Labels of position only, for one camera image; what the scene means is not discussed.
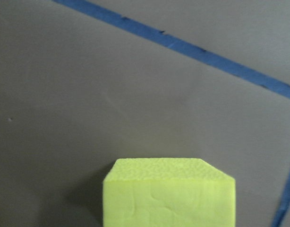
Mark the yellow foam block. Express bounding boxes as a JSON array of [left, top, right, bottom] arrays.
[[102, 157, 236, 227]]

